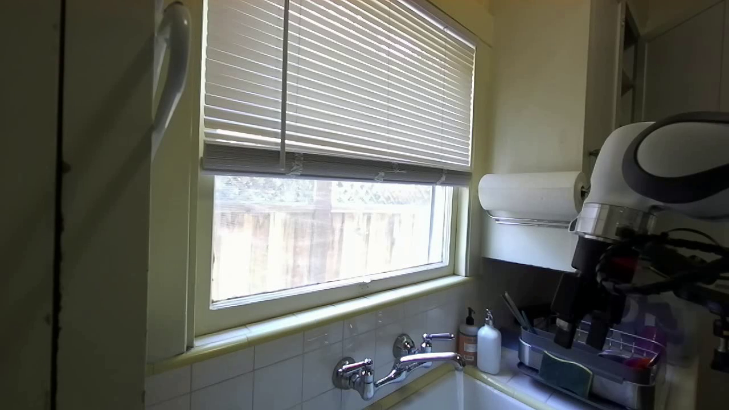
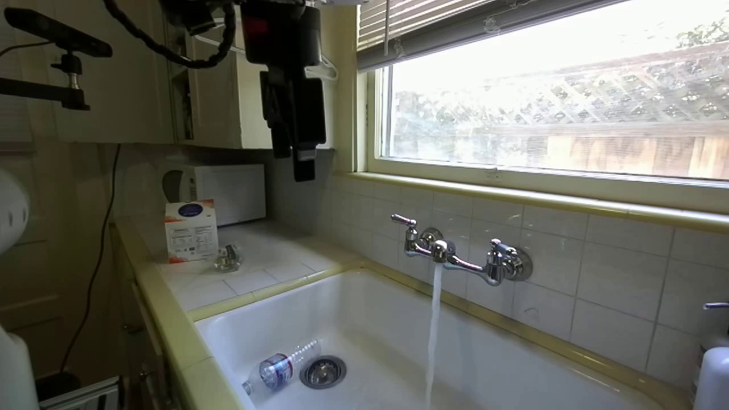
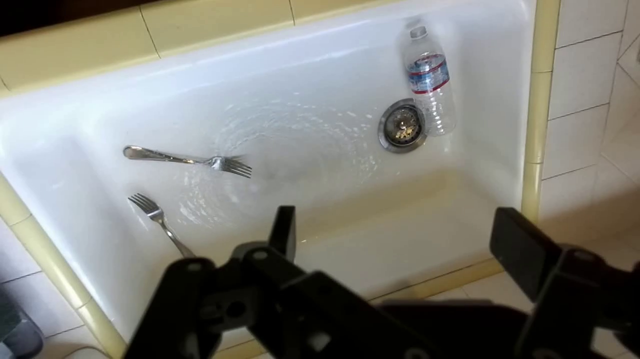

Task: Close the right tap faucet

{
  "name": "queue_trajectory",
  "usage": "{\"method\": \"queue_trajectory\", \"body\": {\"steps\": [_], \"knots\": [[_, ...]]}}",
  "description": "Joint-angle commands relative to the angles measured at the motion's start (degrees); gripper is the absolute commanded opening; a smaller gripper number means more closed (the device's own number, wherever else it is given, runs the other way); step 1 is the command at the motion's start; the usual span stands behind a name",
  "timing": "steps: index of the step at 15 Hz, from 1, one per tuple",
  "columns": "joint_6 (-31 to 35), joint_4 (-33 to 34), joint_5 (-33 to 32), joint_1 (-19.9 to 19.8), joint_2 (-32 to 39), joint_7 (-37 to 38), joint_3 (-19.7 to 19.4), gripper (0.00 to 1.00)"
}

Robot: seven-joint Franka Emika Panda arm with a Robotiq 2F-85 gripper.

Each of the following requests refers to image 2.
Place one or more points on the chrome wall faucet body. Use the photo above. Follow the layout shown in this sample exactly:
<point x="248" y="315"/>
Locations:
<point x="457" y="260"/>

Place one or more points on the water stream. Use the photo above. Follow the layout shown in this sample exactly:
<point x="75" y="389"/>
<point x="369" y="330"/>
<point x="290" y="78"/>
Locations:
<point x="434" y="333"/>

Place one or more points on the white countertop appliance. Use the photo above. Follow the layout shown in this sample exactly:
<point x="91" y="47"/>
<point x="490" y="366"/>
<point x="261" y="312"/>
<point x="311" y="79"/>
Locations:
<point x="228" y="193"/>

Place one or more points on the small clear glass object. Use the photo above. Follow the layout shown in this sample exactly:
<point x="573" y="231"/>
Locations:
<point x="227" y="257"/>

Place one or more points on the wooden lattice fence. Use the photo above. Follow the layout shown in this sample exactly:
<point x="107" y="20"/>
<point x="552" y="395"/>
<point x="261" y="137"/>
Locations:
<point x="607" y="113"/>

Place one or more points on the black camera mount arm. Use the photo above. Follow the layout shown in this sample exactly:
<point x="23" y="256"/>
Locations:
<point x="68" y="87"/>

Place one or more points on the white wall cabinet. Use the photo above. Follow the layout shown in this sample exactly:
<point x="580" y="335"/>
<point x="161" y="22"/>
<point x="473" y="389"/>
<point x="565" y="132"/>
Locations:
<point x="219" y="99"/>

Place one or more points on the Franka robot arm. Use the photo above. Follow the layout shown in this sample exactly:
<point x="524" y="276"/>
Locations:
<point x="281" y="29"/>

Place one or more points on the white round wall object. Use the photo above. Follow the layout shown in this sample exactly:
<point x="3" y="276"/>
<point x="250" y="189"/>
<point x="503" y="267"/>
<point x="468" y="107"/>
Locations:
<point x="11" y="211"/>

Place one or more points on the metal sink drain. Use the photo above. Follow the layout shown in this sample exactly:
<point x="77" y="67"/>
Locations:
<point x="323" y="371"/>

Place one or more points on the cream window frame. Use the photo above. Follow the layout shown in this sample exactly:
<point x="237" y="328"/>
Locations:
<point x="531" y="186"/>

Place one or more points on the clear plastic bottle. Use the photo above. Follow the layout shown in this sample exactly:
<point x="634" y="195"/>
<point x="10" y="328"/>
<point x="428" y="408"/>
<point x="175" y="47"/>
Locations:
<point x="277" y="369"/>

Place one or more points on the white ceramic sink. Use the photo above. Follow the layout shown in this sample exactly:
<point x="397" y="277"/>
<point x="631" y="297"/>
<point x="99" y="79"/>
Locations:
<point x="394" y="333"/>

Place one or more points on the white red cardboard box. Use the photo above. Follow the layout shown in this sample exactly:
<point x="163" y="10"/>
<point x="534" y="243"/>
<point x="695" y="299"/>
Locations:
<point x="189" y="231"/>

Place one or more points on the window blinds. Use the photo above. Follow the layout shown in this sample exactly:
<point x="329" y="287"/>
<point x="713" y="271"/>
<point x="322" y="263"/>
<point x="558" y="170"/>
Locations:
<point x="424" y="25"/>

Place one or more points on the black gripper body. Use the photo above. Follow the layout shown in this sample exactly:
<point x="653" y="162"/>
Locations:
<point x="293" y="103"/>

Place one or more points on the black bar camera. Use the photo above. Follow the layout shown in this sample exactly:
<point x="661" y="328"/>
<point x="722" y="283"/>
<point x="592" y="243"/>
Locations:
<point x="58" y="33"/>

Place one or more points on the white soap dispenser bottle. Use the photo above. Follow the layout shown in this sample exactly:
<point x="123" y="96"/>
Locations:
<point x="715" y="379"/>

